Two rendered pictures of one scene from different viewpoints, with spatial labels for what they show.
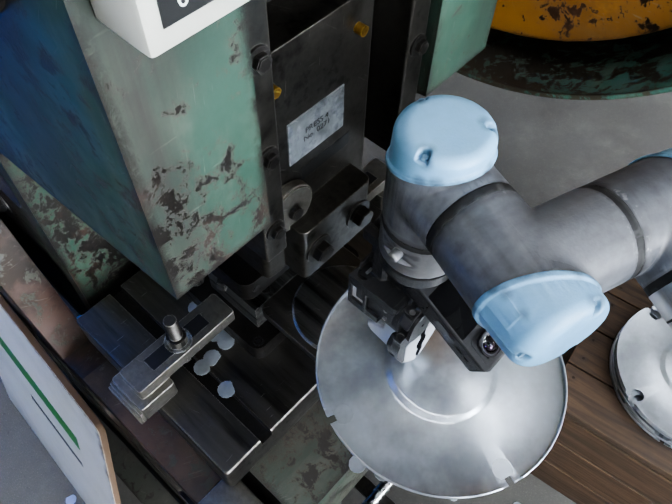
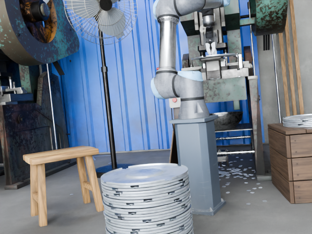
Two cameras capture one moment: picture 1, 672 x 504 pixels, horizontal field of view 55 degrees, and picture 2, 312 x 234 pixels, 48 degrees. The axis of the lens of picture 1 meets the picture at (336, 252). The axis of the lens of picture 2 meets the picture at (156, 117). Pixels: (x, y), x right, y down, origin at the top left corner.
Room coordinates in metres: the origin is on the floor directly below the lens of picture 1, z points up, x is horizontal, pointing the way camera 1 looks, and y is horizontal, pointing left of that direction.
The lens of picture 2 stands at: (-1.07, -1.90, 0.56)
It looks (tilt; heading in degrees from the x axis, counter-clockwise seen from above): 3 degrees down; 63
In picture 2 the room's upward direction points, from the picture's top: 6 degrees counter-clockwise
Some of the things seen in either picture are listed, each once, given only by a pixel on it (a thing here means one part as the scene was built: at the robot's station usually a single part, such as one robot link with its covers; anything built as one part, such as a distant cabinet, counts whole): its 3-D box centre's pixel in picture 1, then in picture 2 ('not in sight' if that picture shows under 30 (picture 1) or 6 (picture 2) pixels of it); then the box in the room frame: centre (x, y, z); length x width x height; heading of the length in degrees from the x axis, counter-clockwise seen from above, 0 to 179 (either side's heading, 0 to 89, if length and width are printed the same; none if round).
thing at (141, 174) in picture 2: not in sight; (144, 173); (-0.59, -0.85, 0.32); 0.29 x 0.29 x 0.01
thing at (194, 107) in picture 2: not in sight; (192, 107); (-0.12, -0.47, 0.50); 0.15 x 0.15 x 0.10
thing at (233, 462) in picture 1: (275, 291); (215, 76); (0.46, 0.08, 0.68); 0.45 x 0.30 x 0.06; 139
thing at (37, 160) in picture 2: not in sight; (63, 182); (-0.68, -0.03, 0.16); 0.34 x 0.24 x 0.34; 3
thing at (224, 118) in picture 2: not in sight; (219, 120); (0.46, 0.08, 0.36); 0.34 x 0.34 x 0.10
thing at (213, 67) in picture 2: (369, 355); (213, 68); (0.35, -0.05, 0.72); 0.25 x 0.14 x 0.14; 49
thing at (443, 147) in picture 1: (437, 177); (206, 8); (0.32, -0.08, 1.10); 0.09 x 0.08 x 0.11; 29
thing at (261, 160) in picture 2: not in sight; (256, 104); (0.76, 0.01, 0.45); 0.92 x 0.12 x 0.90; 49
